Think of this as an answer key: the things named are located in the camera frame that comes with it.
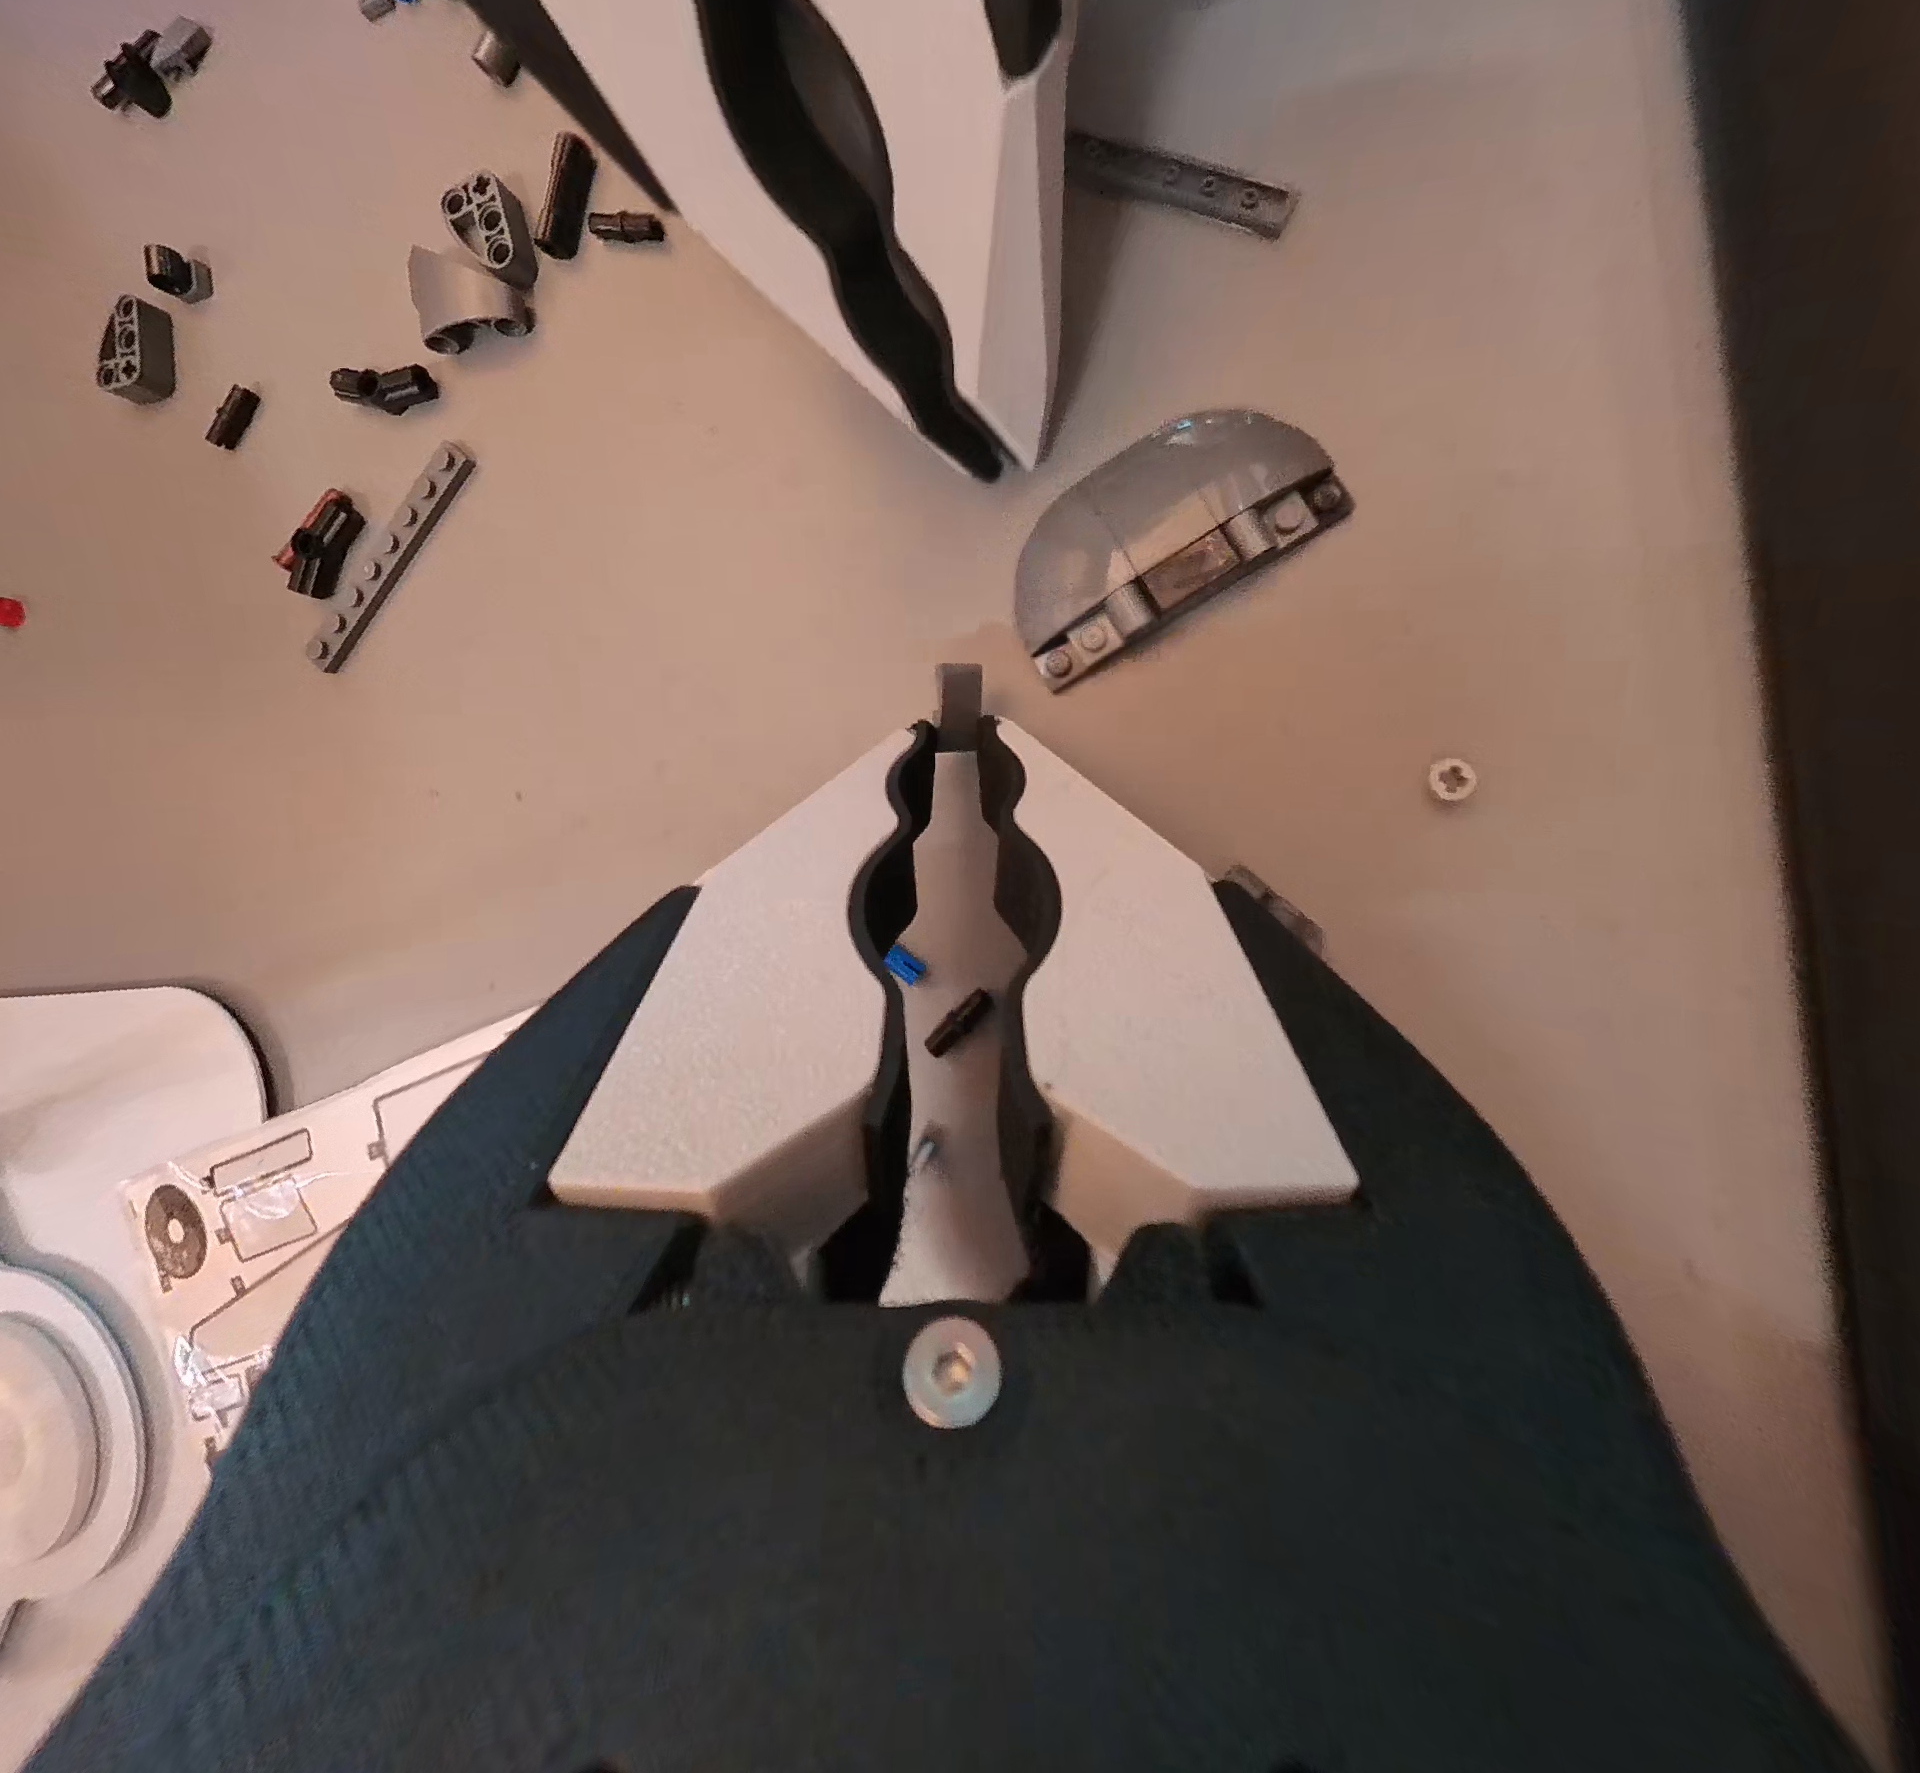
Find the dark grey curved technic beam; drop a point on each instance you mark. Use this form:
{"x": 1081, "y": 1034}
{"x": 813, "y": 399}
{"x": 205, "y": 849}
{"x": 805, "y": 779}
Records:
{"x": 487, "y": 226}

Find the small black technic bush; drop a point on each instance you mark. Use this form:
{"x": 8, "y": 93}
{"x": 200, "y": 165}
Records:
{"x": 179, "y": 274}

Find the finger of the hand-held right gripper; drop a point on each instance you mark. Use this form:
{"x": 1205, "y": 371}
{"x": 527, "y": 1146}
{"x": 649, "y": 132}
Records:
{"x": 945, "y": 80}
{"x": 599, "y": 18}

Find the lego sticker sheet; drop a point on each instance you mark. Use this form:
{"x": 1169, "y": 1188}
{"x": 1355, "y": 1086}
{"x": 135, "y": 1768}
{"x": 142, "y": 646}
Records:
{"x": 389, "y": 1098}

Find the grey domed lego assembly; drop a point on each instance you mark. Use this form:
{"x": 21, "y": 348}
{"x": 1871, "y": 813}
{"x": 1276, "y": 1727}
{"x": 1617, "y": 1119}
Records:
{"x": 1141, "y": 498}

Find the black angled technic connector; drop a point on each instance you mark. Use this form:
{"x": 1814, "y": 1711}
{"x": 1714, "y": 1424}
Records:
{"x": 382, "y": 384}

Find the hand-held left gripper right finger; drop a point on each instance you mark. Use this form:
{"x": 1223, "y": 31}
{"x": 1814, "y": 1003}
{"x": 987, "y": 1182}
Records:
{"x": 1184, "y": 1039}

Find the black connector with brown pin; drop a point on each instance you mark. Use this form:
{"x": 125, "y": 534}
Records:
{"x": 320, "y": 544}

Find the dark grey lego piece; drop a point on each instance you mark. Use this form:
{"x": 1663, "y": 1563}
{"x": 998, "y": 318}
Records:
{"x": 960, "y": 703}

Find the grey beam assembly with gear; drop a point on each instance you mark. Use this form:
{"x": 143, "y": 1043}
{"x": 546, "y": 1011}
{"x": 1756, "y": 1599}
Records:
{"x": 1184, "y": 182}

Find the silver table screw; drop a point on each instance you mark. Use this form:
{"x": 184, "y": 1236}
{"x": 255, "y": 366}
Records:
{"x": 1451, "y": 779}

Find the grey curved lego panel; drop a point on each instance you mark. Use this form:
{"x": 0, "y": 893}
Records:
{"x": 449, "y": 298}

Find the white stand base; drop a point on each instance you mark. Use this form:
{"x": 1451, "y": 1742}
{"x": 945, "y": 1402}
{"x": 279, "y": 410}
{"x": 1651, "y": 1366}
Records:
{"x": 119, "y": 1069}

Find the grey lego wedge assembly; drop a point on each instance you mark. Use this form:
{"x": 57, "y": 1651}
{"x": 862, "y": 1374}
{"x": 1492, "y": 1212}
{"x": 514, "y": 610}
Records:
{"x": 1271, "y": 906}

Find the dark grey oval technic beam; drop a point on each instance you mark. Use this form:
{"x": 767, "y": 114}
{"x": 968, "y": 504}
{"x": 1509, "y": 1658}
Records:
{"x": 135, "y": 343}

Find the black connector with grey pin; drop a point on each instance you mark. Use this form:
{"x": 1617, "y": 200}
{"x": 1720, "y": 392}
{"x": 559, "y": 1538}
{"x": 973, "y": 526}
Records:
{"x": 143, "y": 68}

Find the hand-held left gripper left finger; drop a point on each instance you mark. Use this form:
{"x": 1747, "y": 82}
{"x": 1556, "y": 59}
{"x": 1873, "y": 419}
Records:
{"x": 719, "y": 1039}

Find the long grey lego plate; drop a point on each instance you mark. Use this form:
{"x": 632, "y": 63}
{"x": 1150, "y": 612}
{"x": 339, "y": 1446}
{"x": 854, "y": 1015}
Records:
{"x": 389, "y": 559}

